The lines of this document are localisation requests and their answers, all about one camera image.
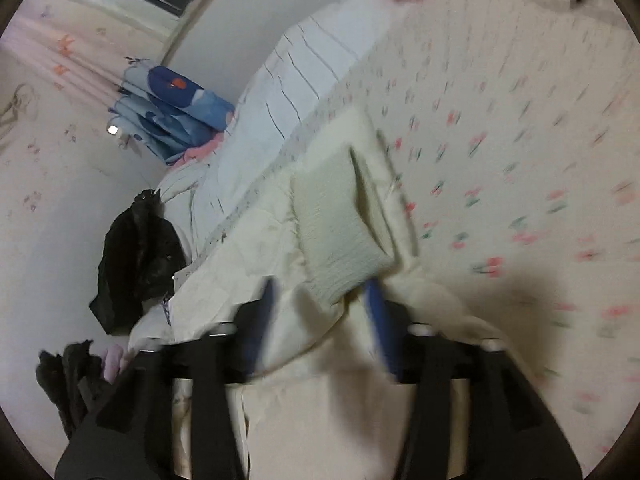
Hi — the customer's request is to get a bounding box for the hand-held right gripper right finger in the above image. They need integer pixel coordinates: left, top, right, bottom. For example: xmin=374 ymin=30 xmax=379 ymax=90
xmin=360 ymin=277 xmax=583 ymax=480

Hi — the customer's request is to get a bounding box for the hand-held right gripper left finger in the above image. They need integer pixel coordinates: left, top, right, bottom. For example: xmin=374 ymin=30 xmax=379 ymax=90
xmin=55 ymin=276 xmax=281 ymax=480

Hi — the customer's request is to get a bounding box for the cream quilted jacket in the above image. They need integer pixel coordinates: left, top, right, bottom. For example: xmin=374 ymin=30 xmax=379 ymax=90
xmin=127 ymin=107 xmax=546 ymax=480

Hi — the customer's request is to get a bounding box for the pile of dark clothes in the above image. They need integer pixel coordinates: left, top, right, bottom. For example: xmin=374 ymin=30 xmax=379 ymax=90
xmin=36 ymin=340 xmax=131 ymax=441

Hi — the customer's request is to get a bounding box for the black jacket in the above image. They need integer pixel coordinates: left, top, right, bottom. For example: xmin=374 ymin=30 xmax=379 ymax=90
xmin=89 ymin=189 xmax=188 ymax=335

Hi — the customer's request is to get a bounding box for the lilac garment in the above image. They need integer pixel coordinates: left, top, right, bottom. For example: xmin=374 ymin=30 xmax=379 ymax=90
xmin=102 ymin=344 xmax=133 ymax=381

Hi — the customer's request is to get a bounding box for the cherry print bed sheet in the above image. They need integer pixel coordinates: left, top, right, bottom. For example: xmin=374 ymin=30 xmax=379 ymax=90
xmin=192 ymin=0 xmax=640 ymax=461

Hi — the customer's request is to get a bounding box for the pale blue striped quilt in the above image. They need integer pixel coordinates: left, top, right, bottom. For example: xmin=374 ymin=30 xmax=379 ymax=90
xmin=155 ymin=0 xmax=396 ymax=256

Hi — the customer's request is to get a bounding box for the blue printed folded blanket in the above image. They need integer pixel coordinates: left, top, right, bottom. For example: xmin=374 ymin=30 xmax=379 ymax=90
xmin=107 ymin=62 xmax=236 ymax=166

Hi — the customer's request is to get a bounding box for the small lit device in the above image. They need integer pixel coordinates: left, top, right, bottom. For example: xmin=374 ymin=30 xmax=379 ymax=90
xmin=106 ymin=124 xmax=132 ymax=148

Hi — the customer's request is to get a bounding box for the pink printed curtain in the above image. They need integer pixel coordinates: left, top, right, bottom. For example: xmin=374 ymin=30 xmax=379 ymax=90
xmin=0 ymin=0 xmax=176 ymax=106

